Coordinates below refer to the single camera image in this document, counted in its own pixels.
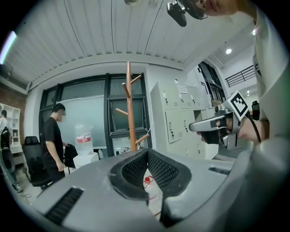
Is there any clear water jug red label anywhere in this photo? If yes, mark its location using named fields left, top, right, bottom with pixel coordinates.
left=74, top=123, right=94, bottom=156

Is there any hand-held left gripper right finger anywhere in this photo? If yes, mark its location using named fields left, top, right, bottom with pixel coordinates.
left=147, top=148, right=238, bottom=228

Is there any small black device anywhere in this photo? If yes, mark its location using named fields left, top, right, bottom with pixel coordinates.
left=251, top=100, right=260, bottom=121

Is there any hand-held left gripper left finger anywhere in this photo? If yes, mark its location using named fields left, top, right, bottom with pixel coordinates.
left=34, top=149, right=168, bottom=232

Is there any person's right forearm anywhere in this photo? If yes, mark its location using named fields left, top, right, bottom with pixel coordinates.
left=237, top=116, right=270, bottom=143

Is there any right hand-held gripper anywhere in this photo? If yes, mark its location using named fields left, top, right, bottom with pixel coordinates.
left=188, top=90, right=250, bottom=150

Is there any white open shelf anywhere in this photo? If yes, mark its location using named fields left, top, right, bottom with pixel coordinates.
left=0, top=103, right=21, bottom=155

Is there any clear bottle red cap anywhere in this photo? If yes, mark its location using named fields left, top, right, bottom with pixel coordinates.
left=142, top=176, right=160, bottom=203

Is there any wooden coat stand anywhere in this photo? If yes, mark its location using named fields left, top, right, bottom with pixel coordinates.
left=115, top=61, right=150, bottom=152

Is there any person's right hand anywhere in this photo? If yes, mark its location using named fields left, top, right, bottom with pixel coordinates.
left=216, top=116, right=234, bottom=135

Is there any black office chair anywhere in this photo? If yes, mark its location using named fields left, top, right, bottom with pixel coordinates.
left=22, top=135, right=54, bottom=190

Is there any black head camera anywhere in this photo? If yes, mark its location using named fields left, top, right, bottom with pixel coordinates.
left=166, top=0, right=188, bottom=28

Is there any ceiling tube light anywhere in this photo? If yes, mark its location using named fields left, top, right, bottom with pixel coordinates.
left=0, top=30, right=18, bottom=65

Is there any black framed window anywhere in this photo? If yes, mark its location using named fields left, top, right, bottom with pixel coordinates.
left=38, top=72, right=153, bottom=158

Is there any black metal railing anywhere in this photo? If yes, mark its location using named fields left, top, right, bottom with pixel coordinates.
left=225, top=65, right=258, bottom=88

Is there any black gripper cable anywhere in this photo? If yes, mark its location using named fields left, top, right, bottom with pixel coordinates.
left=246, top=111, right=261, bottom=143

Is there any grey metal locker cabinet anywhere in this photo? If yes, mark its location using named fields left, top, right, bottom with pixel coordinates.
left=150, top=81, right=218, bottom=160

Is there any person's white shirt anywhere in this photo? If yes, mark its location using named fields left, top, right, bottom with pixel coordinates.
left=235, top=5, right=290, bottom=141

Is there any black cloth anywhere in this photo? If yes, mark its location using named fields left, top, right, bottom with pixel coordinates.
left=64, top=144, right=79, bottom=169

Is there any white water dispenser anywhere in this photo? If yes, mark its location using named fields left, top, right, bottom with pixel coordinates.
left=72, top=151, right=100, bottom=170

